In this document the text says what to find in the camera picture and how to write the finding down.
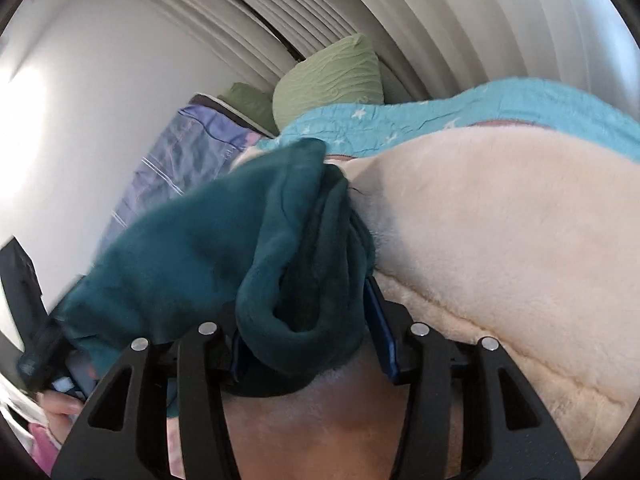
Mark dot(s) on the purple plaid sheet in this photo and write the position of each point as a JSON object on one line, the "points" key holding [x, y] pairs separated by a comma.
{"points": [[185, 160]]}

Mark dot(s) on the green pillow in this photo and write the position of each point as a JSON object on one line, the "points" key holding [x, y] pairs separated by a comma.
{"points": [[330, 75]]}

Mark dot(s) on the teal star quilt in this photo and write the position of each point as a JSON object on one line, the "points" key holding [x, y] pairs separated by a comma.
{"points": [[450, 110]]}

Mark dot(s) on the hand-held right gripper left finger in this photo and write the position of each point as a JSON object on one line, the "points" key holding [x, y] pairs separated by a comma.
{"points": [[237, 360]]}

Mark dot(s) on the person's left hand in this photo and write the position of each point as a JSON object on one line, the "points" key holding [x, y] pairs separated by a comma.
{"points": [[62, 405]]}

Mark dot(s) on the beige curtain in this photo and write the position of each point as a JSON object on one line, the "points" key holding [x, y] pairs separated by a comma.
{"points": [[450, 20]]}

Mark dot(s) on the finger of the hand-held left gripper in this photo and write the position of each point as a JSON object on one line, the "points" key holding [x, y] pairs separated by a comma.
{"points": [[80, 372]]}

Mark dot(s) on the pink cloth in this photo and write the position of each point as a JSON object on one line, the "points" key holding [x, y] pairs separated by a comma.
{"points": [[42, 447]]}

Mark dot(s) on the dark green sweatshirt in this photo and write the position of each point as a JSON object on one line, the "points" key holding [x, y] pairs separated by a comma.
{"points": [[200, 260]]}

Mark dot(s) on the cream plush blanket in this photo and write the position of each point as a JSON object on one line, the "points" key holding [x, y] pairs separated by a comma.
{"points": [[500, 260]]}

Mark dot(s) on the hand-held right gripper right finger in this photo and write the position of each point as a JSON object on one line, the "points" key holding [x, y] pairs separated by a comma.
{"points": [[382, 335]]}

